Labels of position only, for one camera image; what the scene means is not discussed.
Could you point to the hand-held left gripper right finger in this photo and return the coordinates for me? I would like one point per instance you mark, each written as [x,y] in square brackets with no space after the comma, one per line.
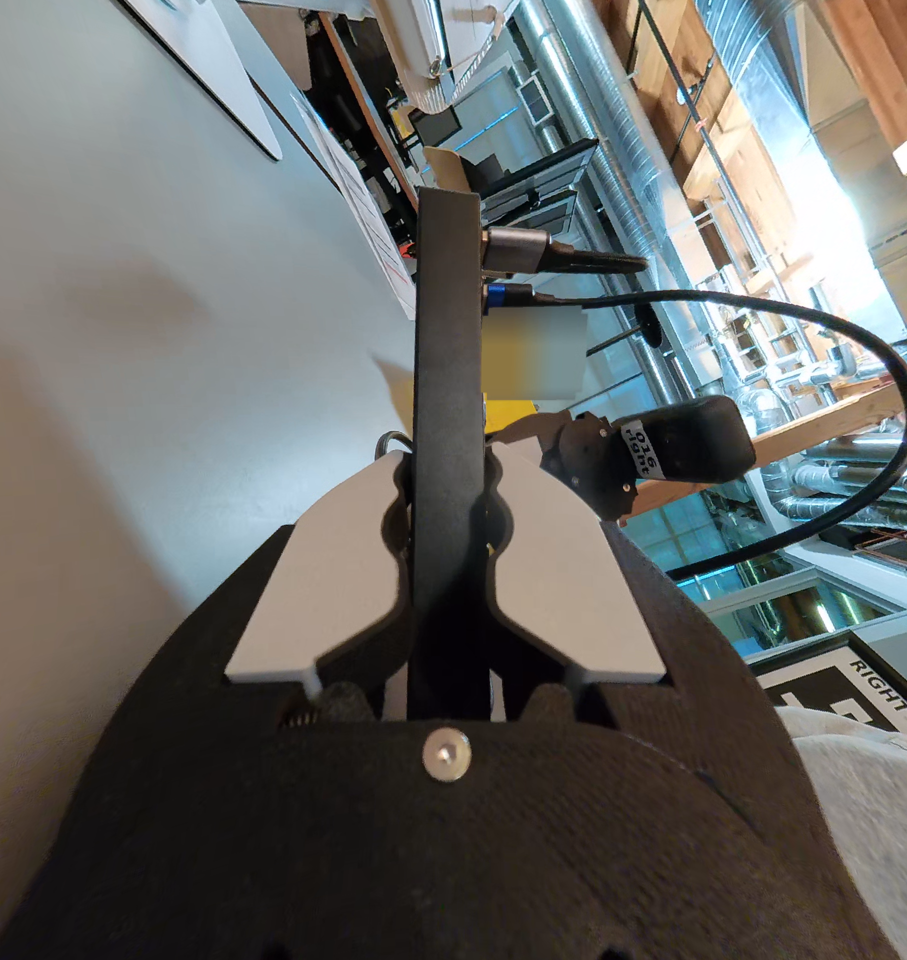
[573,592]

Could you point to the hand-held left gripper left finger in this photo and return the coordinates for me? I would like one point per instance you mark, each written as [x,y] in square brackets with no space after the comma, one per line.
[311,592]

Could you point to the yellow plastic bin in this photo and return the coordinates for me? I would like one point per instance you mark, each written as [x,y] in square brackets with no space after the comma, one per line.
[510,416]

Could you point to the black usb hub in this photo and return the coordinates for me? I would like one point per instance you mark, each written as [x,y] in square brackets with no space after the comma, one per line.
[446,337]

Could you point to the black white marker board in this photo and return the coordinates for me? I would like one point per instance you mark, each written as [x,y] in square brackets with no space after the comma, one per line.
[813,690]

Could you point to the printed paper sheet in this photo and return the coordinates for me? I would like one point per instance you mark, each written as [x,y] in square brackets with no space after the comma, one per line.
[363,217]

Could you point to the person's grey clothing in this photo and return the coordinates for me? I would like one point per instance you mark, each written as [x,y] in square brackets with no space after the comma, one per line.
[873,825]

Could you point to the wooden document stand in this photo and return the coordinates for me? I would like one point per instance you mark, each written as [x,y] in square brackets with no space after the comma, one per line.
[221,82]

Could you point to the silver ventilation duct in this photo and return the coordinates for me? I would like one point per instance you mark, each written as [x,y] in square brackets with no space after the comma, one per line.
[596,112]

